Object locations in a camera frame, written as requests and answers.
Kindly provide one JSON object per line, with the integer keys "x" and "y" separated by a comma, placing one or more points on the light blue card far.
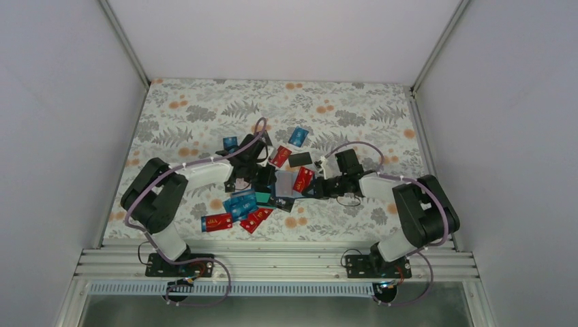
{"x": 298, "y": 137}

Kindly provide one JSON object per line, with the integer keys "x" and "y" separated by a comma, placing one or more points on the blue card upper left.
{"x": 230, "y": 144}

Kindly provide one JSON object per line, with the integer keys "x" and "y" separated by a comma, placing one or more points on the aluminium corner frame post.
{"x": 124, "y": 41}

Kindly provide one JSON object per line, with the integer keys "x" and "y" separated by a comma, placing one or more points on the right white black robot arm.
{"x": 425, "y": 212}

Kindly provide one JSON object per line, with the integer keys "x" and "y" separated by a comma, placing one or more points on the blue card left pile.
{"x": 241, "y": 204}

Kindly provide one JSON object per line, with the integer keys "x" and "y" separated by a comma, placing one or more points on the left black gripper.
{"x": 266, "y": 180}

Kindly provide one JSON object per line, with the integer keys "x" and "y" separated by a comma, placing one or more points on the red card left pile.
{"x": 220, "y": 222}

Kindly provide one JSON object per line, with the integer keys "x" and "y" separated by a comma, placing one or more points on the red VIP card gold text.
{"x": 303, "y": 179}

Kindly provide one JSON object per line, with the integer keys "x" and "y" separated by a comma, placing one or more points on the dark blue card holder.
{"x": 283, "y": 187}

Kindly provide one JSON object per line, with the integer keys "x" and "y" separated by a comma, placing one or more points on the right aluminium frame post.
{"x": 440, "y": 44}

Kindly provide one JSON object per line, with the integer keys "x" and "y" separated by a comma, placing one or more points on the floral patterned table mat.
{"x": 186, "y": 119}

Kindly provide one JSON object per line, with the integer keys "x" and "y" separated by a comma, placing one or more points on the red card centre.
{"x": 280, "y": 156}

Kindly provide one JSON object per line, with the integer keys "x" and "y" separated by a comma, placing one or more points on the red VIP card front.
{"x": 255, "y": 218}

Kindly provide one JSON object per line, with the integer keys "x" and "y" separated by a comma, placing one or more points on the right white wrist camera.
{"x": 326, "y": 168}

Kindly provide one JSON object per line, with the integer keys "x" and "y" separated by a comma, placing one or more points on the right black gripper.
{"x": 321, "y": 190}

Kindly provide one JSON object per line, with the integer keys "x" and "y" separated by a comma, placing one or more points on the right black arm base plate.
{"x": 363, "y": 267}

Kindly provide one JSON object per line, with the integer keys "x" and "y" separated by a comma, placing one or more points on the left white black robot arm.
{"x": 154, "y": 196}

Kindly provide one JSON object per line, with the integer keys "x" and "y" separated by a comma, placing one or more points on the small black LOGO card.
{"x": 285, "y": 204}

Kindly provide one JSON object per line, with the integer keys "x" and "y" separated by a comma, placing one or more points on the perforated grey cable duct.
{"x": 213, "y": 288}

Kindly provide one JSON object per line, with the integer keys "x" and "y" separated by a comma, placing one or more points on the teal green card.
{"x": 263, "y": 200}

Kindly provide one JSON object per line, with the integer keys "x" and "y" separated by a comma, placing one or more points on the aluminium mounting rail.
{"x": 250, "y": 260}

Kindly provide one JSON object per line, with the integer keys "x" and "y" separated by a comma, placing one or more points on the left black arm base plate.
{"x": 158, "y": 267}

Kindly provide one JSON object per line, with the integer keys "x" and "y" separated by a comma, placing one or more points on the blue card front bottom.
{"x": 205, "y": 224}

